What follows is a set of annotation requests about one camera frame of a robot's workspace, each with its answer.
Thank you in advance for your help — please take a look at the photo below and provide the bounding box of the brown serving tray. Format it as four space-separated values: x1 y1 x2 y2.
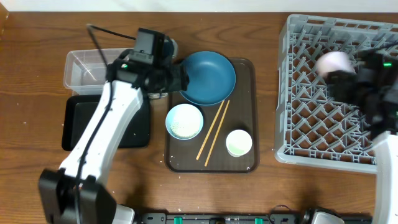
164 58 259 173

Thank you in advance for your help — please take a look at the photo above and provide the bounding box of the pink cup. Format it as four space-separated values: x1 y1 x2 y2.
315 52 355 78

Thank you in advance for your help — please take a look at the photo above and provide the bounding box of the grey dishwasher rack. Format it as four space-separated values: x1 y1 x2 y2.
274 14 397 174

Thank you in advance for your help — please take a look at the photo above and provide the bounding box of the clear plastic bin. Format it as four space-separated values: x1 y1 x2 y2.
63 47 169 99

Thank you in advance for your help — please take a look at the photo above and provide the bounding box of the right wooden chopstick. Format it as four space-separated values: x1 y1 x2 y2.
205 100 230 167

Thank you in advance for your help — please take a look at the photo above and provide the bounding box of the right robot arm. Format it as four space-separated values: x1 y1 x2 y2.
316 48 397 223

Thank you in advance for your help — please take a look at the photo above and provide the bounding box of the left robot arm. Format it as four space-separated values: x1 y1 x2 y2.
39 28 189 223

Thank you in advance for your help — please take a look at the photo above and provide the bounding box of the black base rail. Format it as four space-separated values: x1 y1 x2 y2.
132 205 373 224

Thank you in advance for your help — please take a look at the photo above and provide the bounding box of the black bin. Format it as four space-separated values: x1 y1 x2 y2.
62 95 151 151

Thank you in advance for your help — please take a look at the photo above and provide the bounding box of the light blue bowl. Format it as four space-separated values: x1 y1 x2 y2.
165 104 204 140

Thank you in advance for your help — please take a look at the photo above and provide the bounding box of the dark blue plate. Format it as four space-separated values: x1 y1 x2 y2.
181 51 236 106

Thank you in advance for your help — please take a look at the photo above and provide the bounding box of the green cup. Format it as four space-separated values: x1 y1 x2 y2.
226 129 252 157

